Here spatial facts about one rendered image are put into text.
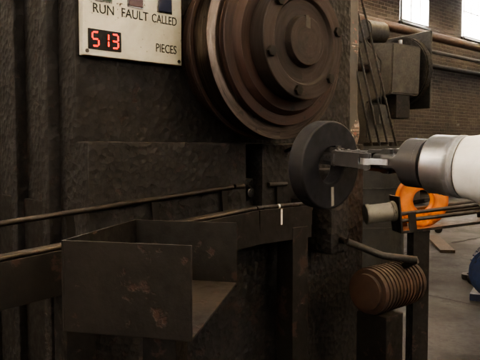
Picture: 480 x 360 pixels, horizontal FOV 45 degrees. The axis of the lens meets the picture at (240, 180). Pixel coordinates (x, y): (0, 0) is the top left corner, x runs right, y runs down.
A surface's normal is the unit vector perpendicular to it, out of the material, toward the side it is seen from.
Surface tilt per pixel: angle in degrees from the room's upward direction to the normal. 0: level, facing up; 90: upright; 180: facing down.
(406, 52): 92
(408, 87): 92
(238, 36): 91
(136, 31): 90
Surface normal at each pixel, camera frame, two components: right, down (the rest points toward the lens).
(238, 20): -0.36, -0.14
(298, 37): 0.66, 0.04
